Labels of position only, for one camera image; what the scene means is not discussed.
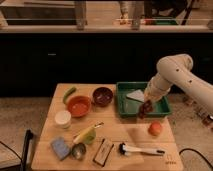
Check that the white handled dish brush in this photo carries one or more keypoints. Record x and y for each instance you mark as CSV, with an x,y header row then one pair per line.
x,y
125,149

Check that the dark red grapes bunch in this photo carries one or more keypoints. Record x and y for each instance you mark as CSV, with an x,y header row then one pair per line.
x,y
145,108

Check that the white cup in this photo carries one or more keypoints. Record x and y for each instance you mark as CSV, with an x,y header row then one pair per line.
x,y
63,119

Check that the orange fruit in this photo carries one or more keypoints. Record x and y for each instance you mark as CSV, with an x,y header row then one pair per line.
x,y
155,128

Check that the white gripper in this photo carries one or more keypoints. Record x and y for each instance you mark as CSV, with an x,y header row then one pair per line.
x,y
156,89

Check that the green plastic tray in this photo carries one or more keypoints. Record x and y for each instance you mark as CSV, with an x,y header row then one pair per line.
x,y
129,108

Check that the green pepper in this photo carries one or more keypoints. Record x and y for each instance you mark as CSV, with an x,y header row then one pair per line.
x,y
68,93

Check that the dark maroon bowl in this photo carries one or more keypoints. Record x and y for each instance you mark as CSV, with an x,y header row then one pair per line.
x,y
102,96

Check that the white triangular cloth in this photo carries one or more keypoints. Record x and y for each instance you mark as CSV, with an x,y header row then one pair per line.
x,y
137,95

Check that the blue sponge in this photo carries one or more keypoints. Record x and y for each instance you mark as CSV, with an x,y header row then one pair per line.
x,y
60,148

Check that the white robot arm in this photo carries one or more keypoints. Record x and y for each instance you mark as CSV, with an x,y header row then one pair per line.
x,y
176,70

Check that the orange bowl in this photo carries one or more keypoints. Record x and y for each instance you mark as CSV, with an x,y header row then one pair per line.
x,y
79,106

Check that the black stand left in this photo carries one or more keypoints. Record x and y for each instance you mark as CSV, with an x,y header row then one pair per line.
x,y
28,137

